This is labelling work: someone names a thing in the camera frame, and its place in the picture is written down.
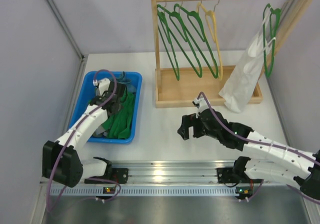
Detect white tank top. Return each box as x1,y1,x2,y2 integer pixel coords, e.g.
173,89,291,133
218,8,277,114

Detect green hanger far left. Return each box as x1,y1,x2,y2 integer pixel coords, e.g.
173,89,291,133
156,4,180,81

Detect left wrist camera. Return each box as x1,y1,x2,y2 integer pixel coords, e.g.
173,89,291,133
93,78,111,96

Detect teal blue garment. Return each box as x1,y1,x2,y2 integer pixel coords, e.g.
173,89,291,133
116,71,137,94

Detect yellow hanger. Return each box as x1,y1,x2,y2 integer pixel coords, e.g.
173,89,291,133
196,1,223,81

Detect green tank top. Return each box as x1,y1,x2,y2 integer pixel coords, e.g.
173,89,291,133
102,91,136,140

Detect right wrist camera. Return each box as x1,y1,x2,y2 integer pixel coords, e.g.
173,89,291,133
192,97,209,117

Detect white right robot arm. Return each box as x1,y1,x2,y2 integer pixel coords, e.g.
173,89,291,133
177,108,320,202

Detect blue plastic bin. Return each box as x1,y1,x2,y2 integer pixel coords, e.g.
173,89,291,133
68,70,143,145

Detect green hanger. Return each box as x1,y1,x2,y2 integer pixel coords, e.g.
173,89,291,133
187,10,219,79
169,3,203,78
156,4,180,81

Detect wooden clothes rack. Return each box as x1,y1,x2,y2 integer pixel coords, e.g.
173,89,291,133
150,0,316,109

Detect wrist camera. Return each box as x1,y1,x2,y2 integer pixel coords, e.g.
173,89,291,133
192,97,209,117
93,78,111,96

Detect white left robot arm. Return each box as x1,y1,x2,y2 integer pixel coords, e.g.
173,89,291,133
42,80,127,188

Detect aluminium mounting rail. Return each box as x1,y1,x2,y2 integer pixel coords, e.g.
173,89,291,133
49,160,312,197

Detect green hanger right end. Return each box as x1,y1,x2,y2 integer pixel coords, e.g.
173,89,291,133
262,3,282,78

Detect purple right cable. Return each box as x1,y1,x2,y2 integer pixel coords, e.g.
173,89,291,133
197,91,320,205

